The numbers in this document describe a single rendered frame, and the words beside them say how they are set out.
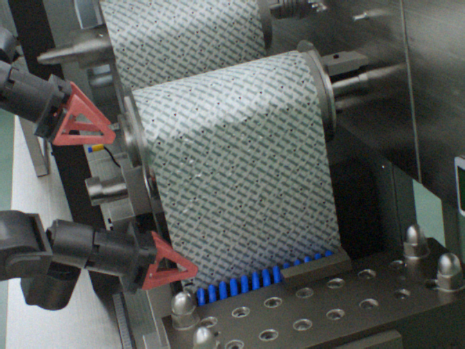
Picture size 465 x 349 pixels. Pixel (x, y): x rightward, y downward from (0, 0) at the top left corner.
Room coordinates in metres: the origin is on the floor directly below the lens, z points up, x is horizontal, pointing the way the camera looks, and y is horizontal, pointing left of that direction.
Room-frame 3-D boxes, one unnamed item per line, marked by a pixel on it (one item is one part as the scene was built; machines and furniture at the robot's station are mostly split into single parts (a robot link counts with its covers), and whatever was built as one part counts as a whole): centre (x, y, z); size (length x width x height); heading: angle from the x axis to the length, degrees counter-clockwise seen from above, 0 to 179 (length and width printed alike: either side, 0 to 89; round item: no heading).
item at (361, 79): (1.06, -0.18, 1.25); 0.07 x 0.04 x 0.04; 99
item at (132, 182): (1.04, 0.15, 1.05); 0.06 x 0.05 x 0.31; 99
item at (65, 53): (1.25, 0.23, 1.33); 0.06 x 0.03 x 0.03; 99
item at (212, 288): (0.96, -0.03, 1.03); 0.21 x 0.04 x 0.03; 99
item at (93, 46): (1.26, 0.17, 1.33); 0.06 x 0.06 x 0.06; 9
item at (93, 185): (1.04, 0.19, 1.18); 0.04 x 0.02 x 0.04; 9
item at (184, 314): (0.89, 0.09, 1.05); 0.04 x 0.04 x 0.04
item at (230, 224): (0.98, -0.02, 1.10); 0.23 x 0.01 x 0.18; 99
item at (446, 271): (0.85, -0.25, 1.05); 0.04 x 0.04 x 0.04
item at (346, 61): (1.07, -0.19, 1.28); 0.06 x 0.05 x 0.02; 99
